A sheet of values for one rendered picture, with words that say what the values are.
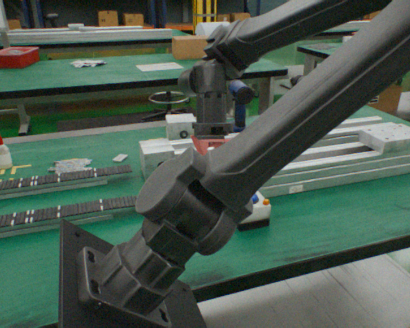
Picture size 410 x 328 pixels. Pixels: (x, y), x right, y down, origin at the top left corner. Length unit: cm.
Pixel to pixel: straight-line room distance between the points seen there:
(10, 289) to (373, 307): 124
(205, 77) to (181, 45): 234
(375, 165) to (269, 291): 67
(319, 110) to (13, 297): 66
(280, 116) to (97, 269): 26
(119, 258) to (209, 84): 37
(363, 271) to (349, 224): 79
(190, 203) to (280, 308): 114
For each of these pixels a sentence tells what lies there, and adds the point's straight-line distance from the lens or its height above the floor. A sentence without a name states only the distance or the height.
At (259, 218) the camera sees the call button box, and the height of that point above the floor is 81.
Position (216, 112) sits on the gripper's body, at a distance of 68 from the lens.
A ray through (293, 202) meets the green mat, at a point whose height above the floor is 78.
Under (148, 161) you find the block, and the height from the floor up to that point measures 85.
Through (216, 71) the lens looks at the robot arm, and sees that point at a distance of 68.
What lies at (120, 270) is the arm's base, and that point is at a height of 103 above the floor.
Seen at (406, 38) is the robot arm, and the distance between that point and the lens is 38.
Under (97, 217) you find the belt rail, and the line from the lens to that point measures 97.
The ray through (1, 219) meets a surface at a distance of 101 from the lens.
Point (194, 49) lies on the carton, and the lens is 304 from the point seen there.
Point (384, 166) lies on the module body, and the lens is 124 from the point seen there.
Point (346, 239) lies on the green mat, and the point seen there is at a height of 78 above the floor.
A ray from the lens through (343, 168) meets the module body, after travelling 113.
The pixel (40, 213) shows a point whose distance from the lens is 99.
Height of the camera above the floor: 131
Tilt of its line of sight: 26 degrees down
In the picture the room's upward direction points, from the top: straight up
